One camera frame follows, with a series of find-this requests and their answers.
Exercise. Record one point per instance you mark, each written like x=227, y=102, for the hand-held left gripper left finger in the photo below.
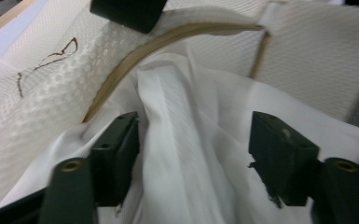
x=118, y=155

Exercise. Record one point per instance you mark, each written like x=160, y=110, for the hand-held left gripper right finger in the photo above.
x=279, y=155

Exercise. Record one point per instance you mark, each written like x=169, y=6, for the white garment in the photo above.
x=199, y=140

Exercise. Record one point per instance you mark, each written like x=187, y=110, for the wooden table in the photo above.
x=0, y=21

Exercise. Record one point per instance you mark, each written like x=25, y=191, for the white table board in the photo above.
x=0, y=46

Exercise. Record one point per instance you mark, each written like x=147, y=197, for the cream mesh laundry bag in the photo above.
x=43, y=102

